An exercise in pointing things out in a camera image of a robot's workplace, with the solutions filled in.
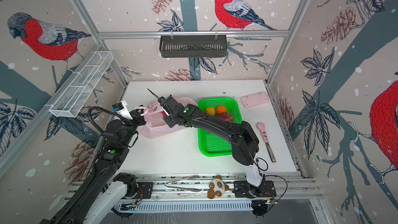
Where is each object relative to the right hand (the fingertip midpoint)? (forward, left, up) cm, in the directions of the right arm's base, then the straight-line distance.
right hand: (169, 117), depth 83 cm
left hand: (-2, +10, +13) cm, 16 cm away
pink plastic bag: (-7, +5, +3) cm, 9 cm away
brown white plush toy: (-30, -26, -15) cm, 42 cm away
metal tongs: (-25, -13, -16) cm, 33 cm away
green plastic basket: (-8, -23, -16) cm, 29 cm away
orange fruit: (+14, -29, -11) cm, 34 cm away
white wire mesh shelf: (-3, +44, +17) cm, 47 cm away
